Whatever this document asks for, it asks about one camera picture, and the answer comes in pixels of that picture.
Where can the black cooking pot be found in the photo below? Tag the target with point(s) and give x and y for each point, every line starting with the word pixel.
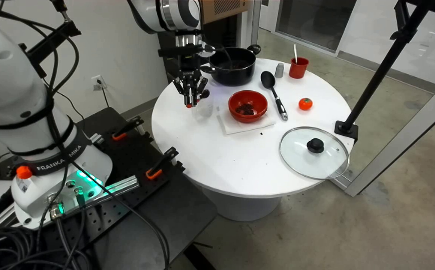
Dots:
pixel 233 75

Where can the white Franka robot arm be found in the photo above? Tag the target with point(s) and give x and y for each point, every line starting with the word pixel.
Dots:
pixel 2 90

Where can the cardboard box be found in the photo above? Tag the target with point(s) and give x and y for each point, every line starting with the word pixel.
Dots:
pixel 225 8

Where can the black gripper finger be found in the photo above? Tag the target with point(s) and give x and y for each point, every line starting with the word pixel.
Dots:
pixel 198 87
pixel 182 90

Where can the black serving ladle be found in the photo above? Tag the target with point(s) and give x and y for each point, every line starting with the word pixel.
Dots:
pixel 267 78

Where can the red cup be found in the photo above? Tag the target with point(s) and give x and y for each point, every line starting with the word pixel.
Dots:
pixel 299 69

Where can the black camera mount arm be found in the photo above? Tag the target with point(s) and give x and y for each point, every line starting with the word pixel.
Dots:
pixel 53 38

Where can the black orange-tipped clamp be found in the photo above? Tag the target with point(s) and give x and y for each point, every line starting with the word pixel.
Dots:
pixel 159 165
pixel 125 131

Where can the grey metal door frame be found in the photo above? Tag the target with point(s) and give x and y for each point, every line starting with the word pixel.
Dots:
pixel 402 135

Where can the orange toy tomato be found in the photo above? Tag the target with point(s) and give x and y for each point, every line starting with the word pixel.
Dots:
pixel 305 104

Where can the white wall outlet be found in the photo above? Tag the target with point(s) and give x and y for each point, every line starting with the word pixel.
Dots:
pixel 98 83

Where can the grey salt shaker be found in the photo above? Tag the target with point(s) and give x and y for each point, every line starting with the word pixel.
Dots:
pixel 279 71

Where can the glass pot lid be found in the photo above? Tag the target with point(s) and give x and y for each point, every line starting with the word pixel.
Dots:
pixel 297 159

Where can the white table pedestal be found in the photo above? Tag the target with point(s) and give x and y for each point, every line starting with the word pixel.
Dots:
pixel 242 207

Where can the aluminium rail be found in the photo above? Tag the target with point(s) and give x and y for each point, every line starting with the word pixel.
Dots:
pixel 122 186

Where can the red bowl with beans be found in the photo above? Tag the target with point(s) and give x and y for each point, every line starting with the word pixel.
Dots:
pixel 237 99

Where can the white utensil in cup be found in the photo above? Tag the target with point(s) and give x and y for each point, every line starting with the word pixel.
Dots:
pixel 294 53

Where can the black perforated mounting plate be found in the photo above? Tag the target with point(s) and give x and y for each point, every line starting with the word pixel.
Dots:
pixel 177 215

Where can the white cutting board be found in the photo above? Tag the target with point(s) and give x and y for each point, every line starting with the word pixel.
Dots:
pixel 227 128

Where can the black cabinet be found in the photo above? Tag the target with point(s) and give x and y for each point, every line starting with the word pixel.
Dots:
pixel 225 35

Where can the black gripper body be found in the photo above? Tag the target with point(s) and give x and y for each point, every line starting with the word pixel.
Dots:
pixel 180 57

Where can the orange robot base button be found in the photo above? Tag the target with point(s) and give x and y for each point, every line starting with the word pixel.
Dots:
pixel 24 173

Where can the black camera tripod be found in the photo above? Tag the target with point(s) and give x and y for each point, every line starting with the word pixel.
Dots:
pixel 377 75

